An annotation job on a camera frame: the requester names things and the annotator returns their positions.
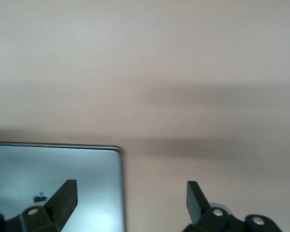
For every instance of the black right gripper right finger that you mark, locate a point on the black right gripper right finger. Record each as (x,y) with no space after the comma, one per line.
(203,217)

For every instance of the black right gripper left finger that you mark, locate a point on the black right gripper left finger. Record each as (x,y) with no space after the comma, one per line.
(50,212)

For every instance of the grey laptop with black keyboard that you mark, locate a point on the grey laptop with black keyboard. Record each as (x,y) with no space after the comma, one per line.
(62,166)

